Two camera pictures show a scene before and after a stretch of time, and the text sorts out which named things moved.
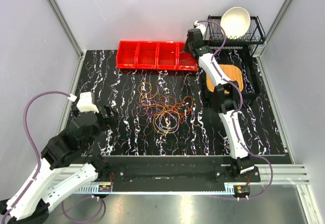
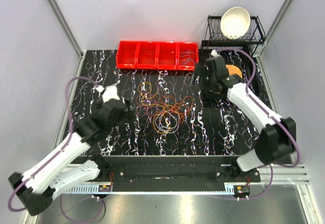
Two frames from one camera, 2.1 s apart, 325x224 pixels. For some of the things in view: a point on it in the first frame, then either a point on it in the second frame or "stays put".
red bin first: x=127 y=55 stays put
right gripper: x=186 y=41 -> x=204 y=87
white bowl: x=235 y=22 stays put
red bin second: x=147 y=55 stays put
